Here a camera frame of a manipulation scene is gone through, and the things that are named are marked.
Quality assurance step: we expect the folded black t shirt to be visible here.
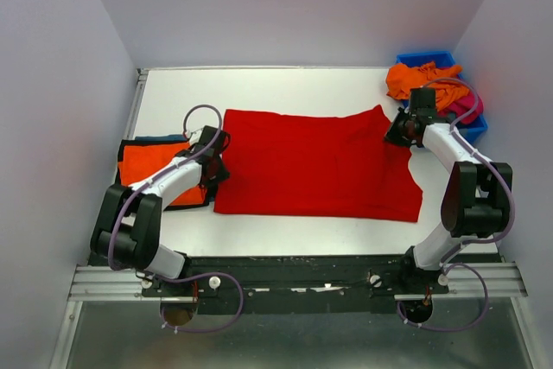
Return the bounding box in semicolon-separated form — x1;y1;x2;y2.
112;138;219;213

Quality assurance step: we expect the crumpled orange t shirt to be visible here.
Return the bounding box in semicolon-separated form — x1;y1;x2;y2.
385;61;470;111

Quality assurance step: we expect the folded orange t shirt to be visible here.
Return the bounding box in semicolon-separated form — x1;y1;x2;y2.
117;142;208;207

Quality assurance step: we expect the magenta t shirt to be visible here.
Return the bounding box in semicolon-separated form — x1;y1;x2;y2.
440;93;484;125

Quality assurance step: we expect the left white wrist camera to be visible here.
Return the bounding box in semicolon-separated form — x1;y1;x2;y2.
183;128;203;145

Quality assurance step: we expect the red t shirt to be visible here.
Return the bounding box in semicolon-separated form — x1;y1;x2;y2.
214;105;423;223

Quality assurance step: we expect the aluminium frame rail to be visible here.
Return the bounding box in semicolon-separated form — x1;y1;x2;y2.
68;263;528;302

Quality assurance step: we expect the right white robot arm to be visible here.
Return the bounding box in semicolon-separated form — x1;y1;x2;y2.
385;86;515;293

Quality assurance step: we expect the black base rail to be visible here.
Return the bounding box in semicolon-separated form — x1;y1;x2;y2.
130;255;448;315

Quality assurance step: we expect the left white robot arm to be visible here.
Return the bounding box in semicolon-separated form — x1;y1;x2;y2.
90;126;231;296

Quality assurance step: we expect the folded teal t shirt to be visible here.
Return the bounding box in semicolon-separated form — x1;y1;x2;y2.
134;134;187;142

